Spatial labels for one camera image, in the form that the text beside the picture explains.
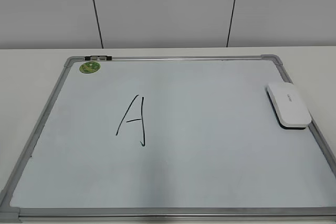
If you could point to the black and silver frame clip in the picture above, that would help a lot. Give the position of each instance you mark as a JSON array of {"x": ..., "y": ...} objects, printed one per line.
[{"x": 98, "y": 58}]

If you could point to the round green sticker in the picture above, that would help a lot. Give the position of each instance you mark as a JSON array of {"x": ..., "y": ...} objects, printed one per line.
[{"x": 89, "y": 67}]

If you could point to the white board with grey frame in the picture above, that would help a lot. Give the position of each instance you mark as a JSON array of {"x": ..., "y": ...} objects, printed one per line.
[{"x": 163, "y": 138}]

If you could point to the white board eraser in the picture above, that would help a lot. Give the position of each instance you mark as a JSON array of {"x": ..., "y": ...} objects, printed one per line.
[{"x": 290, "y": 109}]

